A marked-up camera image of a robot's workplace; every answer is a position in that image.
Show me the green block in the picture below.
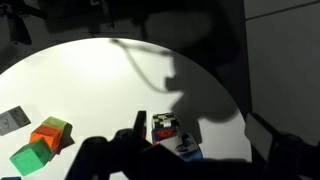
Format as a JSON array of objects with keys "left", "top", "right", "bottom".
[{"left": 9, "top": 137, "right": 55, "bottom": 177}]

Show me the black white patterned cube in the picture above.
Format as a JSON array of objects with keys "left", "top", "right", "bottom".
[{"left": 151, "top": 112, "right": 181, "bottom": 130}]

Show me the purple red patterned cube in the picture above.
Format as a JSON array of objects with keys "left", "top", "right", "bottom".
[{"left": 151, "top": 125, "right": 184, "bottom": 145}]

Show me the orange block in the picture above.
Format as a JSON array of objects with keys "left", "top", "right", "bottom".
[{"left": 29, "top": 124, "right": 64, "bottom": 155}]

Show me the yellow-green block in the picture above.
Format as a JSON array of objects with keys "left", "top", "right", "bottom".
[{"left": 41, "top": 115, "right": 69, "bottom": 132}]

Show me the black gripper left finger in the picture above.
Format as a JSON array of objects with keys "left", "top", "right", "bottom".
[{"left": 64, "top": 110, "right": 201, "bottom": 180}]

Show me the black perforated cube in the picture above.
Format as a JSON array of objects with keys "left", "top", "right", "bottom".
[{"left": 0, "top": 105, "right": 32, "bottom": 137}]

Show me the black stand equipment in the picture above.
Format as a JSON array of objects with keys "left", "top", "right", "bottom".
[{"left": 0, "top": 2, "right": 34, "bottom": 46}]

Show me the blue white triangle-print cube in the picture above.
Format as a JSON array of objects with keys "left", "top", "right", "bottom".
[{"left": 162, "top": 132, "right": 204, "bottom": 163}]

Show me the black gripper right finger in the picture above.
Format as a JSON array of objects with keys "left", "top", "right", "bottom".
[{"left": 244, "top": 112, "right": 320, "bottom": 180}]

